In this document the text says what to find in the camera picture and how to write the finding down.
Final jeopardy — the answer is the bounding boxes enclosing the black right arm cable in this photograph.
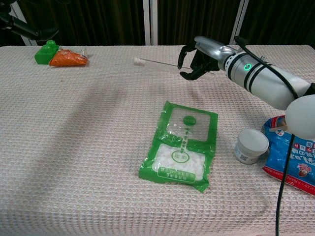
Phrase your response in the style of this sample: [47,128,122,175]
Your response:
[233,35,315,236]

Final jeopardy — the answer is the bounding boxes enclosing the green plastic bag white granules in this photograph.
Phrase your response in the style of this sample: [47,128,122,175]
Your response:
[138,100,220,194]

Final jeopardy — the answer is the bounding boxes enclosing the green toy block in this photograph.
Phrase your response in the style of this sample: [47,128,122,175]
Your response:
[34,39,60,65]

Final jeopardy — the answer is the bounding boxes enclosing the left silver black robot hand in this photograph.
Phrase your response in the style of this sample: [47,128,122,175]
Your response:
[0,0,60,41]

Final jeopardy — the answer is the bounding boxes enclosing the small white round cap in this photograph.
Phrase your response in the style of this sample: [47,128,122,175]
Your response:
[233,128,270,165]

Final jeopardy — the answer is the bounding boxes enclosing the pink waffle tablecloth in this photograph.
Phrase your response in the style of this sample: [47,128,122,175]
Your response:
[0,44,315,236]

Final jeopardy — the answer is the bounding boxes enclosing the blue snack bag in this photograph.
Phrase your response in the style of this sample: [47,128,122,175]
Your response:
[261,115,315,197]

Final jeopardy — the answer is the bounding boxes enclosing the white partition post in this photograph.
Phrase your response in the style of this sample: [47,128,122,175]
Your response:
[22,36,38,47]
[229,0,250,46]
[143,0,158,46]

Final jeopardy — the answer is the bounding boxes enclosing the orange granule bag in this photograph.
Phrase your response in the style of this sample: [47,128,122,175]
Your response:
[49,48,92,67]

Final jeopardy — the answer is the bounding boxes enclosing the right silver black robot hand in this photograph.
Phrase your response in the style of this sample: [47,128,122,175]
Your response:
[177,36,239,81]

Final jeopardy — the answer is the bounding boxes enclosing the transparent test tube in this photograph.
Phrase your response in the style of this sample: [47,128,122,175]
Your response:
[134,57,215,80]

